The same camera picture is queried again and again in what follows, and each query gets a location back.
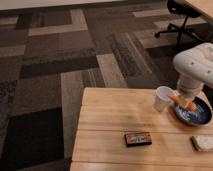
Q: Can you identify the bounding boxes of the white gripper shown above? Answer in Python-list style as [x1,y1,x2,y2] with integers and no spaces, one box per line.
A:
[177,75,204,105]

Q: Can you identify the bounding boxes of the orange pepper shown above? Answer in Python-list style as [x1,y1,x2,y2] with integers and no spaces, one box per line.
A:
[170,96,197,111]

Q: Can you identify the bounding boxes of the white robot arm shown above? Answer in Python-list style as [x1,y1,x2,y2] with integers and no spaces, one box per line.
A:
[173,43,213,101]

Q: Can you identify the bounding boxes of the blue ceramic bowl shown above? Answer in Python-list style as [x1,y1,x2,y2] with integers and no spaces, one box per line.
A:
[174,97,213,126]

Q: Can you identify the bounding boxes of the white paper cup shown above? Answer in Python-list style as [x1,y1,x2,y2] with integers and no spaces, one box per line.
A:
[154,86,175,112]

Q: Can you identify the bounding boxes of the white sponge block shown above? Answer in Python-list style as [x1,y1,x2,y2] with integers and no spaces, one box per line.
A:
[191,135,213,151]

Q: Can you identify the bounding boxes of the dark rectangular box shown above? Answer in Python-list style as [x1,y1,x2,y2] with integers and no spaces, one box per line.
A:
[124,132,152,147]

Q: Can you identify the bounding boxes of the black office chair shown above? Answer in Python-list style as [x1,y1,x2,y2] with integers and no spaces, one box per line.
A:
[154,0,206,48]

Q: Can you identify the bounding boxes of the wooden desk in background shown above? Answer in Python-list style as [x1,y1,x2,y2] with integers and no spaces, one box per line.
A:
[184,0,213,22]

